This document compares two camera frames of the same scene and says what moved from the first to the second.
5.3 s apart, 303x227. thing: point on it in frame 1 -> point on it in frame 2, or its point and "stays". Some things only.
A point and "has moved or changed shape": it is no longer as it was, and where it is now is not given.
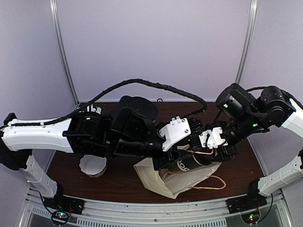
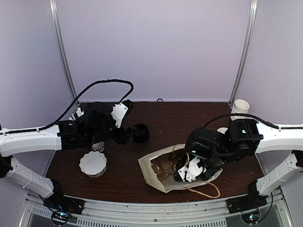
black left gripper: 175,154 -> 124,136
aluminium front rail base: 155,212 stays
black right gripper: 224,154 -> 206,177
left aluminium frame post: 53,8 stays
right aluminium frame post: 247,41 stays
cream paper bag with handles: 170,183 has moved or changed shape
